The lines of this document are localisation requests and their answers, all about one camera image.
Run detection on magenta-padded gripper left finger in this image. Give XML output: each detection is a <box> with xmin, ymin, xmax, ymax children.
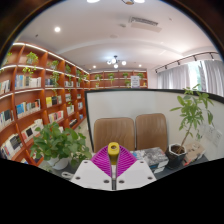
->
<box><xmin>70</xmin><ymin>144</ymin><xmax>115</xmax><ymax>191</ymax></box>

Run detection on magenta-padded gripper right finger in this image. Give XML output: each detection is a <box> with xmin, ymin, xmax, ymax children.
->
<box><xmin>114</xmin><ymin>145</ymin><xmax>158</xmax><ymax>191</ymax></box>

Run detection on yellow charger block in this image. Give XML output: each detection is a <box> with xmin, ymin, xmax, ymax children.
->
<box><xmin>107</xmin><ymin>142</ymin><xmax>120</xmax><ymax>166</ymax></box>

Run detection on thick dark-covered book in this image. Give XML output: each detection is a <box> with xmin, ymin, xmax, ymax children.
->
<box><xmin>131</xmin><ymin>147</ymin><xmax>169</xmax><ymax>169</ymax></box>
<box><xmin>151</xmin><ymin>163</ymin><xmax>170</xmax><ymax>174</ymax></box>

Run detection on small tree in black pot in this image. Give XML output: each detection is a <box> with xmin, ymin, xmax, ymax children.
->
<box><xmin>165</xmin><ymin>84</ymin><xmax>215</xmax><ymax>170</ymax></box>

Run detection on pothos plant in white pot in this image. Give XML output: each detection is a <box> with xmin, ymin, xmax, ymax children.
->
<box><xmin>29</xmin><ymin>121</ymin><xmax>93</xmax><ymax>171</ymax></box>

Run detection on tan leather chair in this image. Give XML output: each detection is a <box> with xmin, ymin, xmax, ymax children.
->
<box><xmin>93</xmin><ymin>117</ymin><xmax>136</xmax><ymax>154</ymax></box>
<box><xmin>134</xmin><ymin>113</ymin><xmax>169</xmax><ymax>153</ymax></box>

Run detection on red and black book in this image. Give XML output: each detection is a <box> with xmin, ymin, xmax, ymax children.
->
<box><xmin>182</xmin><ymin>154</ymin><xmax>198</xmax><ymax>167</ymax></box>

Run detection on beige book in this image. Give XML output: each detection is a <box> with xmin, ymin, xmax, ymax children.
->
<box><xmin>184</xmin><ymin>142</ymin><xmax>207</xmax><ymax>161</ymax></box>

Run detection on white partition with black rim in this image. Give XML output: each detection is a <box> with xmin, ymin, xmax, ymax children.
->
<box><xmin>84</xmin><ymin>88</ymin><xmax>224</xmax><ymax>161</ymax></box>

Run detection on long orange-brown bookshelf unit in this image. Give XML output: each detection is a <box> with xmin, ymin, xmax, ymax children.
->
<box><xmin>0</xmin><ymin>41</ymin><xmax>91</xmax><ymax>166</ymax></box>

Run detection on white sign board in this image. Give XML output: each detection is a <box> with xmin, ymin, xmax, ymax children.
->
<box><xmin>130</xmin><ymin>75</ymin><xmax>141</xmax><ymax>88</ymax></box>

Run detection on short orange-brown shelf unit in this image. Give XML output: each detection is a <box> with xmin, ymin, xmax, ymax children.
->
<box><xmin>89</xmin><ymin>69</ymin><xmax>149</xmax><ymax>89</ymax></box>

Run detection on white curtains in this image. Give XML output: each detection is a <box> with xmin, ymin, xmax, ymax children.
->
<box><xmin>156</xmin><ymin>59</ymin><xmax>224</xmax><ymax>98</ymax></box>

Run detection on ceiling chandelier with round bulbs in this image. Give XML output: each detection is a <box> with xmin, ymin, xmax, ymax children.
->
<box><xmin>106</xmin><ymin>55</ymin><xmax>128</xmax><ymax>70</ymax></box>

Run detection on ceiling air vent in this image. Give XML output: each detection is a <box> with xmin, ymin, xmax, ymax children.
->
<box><xmin>128</xmin><ymin>15</ymin><xmax>163</xmax><ymax>33</ymax></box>

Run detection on white power strip cable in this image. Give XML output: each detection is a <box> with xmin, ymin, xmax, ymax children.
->
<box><xmin>60</xmin><ymin>171</ymin><xmax>72</xmax><ymax>181</ymax></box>

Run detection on black track light rail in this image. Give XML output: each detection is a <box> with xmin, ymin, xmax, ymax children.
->
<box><xmin>154</xmin><ymin>50</ymin><xmax>222</xmax><ymax>74</ymax></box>

